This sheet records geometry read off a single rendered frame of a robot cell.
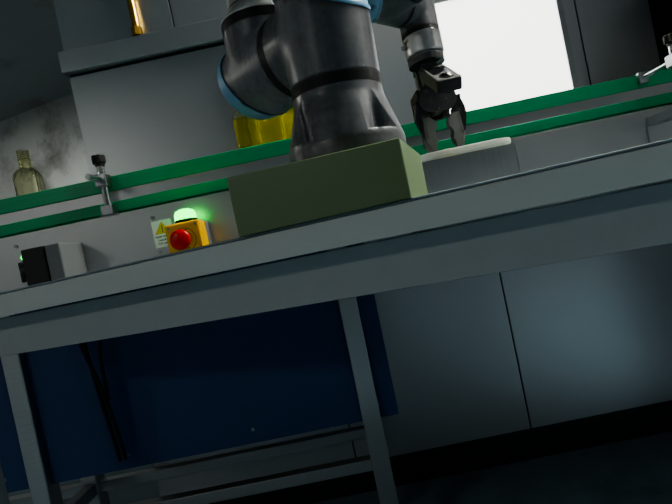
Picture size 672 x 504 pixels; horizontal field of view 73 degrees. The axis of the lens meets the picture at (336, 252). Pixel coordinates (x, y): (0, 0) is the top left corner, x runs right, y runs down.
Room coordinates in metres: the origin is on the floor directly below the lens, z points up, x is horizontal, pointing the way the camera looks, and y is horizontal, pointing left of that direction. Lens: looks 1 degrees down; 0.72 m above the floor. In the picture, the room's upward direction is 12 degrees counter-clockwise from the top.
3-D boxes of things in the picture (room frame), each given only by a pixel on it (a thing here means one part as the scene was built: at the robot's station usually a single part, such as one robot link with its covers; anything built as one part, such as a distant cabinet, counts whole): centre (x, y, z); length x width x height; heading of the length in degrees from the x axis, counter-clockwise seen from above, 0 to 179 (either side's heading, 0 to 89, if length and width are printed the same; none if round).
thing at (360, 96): (0.58, -0.04, 0.87); 0.15 x 0.15 x 0.10
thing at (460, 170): (0.92, -0.26, 0.79); 0.27 x 0.17 x 0.08; 179
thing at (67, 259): (0.93, 0.57, 0.79); 0.08 x 0.08 x 0.08; 89
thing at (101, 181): (0.95, 0.46, 0.94); 0.07 x 0.04 x 0.13; 179
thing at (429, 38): (0.91, -0.25, 1.07); 0.08 x 0.08 x 0.05
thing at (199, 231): (0.93, 0.29, 0.79); 0.07 x 0.07 x 0.07; 89
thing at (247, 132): (1.12, 0.15, 0.99); 0.06 x 0.06 x 0.21; 0
